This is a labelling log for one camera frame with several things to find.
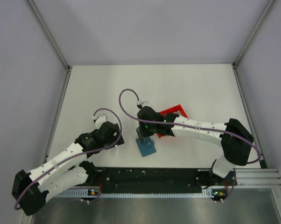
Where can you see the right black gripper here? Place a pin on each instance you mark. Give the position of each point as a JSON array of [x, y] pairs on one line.
[[143, 132]]

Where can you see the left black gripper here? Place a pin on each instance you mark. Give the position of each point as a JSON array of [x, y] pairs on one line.
[[115, 137]]

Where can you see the blue leather card holder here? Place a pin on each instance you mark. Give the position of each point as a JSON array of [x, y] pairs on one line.
[[147, 147]]

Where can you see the red plastic bin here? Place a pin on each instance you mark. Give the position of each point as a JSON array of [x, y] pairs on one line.
[[178, 110]]

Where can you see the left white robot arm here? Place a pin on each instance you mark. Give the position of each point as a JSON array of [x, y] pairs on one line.
[[33, 189]]

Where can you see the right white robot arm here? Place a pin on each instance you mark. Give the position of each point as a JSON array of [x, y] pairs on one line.
[[232, 136]]

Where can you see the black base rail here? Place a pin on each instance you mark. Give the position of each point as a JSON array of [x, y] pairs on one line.
[[151, 180]]

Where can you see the grey slotted cable duct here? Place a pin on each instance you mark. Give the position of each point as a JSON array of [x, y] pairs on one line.
[[85, 193]]

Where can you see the right aluminium frame post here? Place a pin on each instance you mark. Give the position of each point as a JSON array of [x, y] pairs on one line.
[[256, 29]]

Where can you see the aluminium frame post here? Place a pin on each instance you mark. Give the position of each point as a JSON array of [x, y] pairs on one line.
[[256, 29], [48, 34]]

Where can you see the aluminium frame rail right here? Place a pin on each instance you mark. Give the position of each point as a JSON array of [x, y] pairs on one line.
[[258, 178]]

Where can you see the left aluminium frame post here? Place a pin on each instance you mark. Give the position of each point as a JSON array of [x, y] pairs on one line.
[[48, 34]]

